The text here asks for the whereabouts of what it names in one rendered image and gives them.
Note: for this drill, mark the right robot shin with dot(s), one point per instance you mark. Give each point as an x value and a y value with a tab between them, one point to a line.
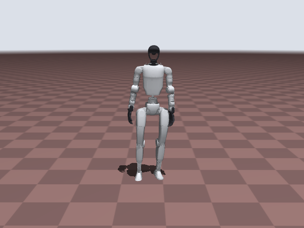
139	156

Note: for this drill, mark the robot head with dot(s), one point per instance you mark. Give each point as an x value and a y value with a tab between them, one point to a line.
153	49

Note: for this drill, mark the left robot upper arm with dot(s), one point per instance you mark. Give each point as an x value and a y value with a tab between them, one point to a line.
169	80

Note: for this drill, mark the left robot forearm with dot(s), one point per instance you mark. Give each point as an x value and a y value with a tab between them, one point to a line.
170	101

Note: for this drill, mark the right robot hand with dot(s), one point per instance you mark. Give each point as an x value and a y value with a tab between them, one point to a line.
129	114

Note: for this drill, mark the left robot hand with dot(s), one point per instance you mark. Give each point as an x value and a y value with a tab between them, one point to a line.
171	117

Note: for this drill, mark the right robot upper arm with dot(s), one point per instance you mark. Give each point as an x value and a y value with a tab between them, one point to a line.
136	78

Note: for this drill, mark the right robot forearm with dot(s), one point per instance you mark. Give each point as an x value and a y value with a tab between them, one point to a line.
132	99

